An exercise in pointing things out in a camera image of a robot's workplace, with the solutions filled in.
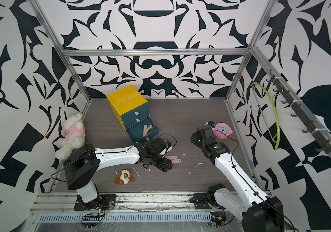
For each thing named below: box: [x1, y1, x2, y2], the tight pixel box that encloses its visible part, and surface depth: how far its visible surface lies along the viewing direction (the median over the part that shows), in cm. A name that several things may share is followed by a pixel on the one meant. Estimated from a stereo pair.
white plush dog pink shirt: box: [54, 113, 87, 161], surface depth 91 cm
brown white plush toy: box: [114, 168, 135, 186], surface depth 82 cm
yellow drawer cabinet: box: [106, 84, 150, 131], surface depth 89 cm
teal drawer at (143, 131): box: [125, 116, 160, 144], surface depth 98 cm
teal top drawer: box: [120, 101, 150, 125], surface depth 88 cm
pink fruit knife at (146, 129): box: [142, 124, 153, 137], surface depth 101 cm
